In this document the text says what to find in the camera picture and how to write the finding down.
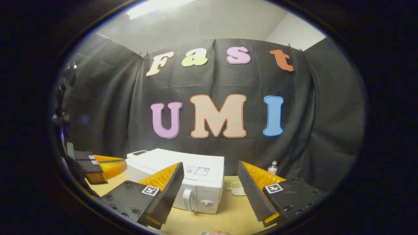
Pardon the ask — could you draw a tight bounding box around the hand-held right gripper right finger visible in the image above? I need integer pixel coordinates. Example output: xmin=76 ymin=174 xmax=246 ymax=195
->
xmin=237 ymin=160 xmax=327 ymax=228

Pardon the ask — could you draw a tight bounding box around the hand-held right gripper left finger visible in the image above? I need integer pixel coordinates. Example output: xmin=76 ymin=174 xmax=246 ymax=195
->
xmin=101 ymin=162 xmax=185 ymax=229

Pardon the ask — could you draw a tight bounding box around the white microwave oven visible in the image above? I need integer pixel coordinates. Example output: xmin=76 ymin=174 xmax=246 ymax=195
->
xmin=126 ymin=149 xmax=225 ymax=214

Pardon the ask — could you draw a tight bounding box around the white divided seasoning tray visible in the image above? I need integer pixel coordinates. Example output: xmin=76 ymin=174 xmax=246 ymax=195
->
xmin=230 ymin=181 xmax=246 ymax=196

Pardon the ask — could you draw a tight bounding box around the white toaster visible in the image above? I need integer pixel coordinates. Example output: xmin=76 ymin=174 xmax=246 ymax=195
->
xmin=127 ymin=150 xmax=149 ymax=159

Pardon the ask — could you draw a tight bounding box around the black backdrop cloth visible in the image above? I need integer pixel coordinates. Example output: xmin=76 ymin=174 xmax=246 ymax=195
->
xmin=56 ymin=33 xmax=364 ymax=194

